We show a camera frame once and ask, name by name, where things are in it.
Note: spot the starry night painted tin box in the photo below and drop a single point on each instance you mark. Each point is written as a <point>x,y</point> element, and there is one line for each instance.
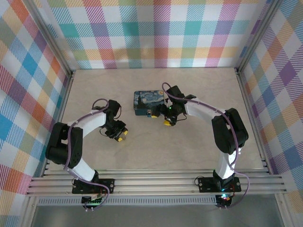
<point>146,99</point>

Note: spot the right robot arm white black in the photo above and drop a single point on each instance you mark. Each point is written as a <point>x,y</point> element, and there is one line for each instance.
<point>227,132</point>

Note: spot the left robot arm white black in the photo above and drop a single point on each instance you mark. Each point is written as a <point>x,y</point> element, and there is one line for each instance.
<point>75,146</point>

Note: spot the black base plate left arm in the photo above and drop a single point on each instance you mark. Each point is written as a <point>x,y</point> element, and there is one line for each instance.
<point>106,183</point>

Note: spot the black base plate right arm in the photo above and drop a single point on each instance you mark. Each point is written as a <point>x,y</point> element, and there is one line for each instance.
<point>206,183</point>

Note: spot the narrow aluminium base rail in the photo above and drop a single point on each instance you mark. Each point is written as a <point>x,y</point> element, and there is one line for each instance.
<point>154,172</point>

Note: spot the aluminium table side rail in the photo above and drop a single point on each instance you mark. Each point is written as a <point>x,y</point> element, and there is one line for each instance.
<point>62,111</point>
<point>247,101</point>

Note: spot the wide aluminium base rail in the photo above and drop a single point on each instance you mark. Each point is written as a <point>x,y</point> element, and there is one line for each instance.
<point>154,186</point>

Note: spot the aluminium frame post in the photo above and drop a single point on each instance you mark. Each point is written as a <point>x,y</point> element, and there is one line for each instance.
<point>260,35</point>
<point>50,37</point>

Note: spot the aluminium frame leg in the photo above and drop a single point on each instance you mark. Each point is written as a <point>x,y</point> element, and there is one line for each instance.
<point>28,212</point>
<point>284,212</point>

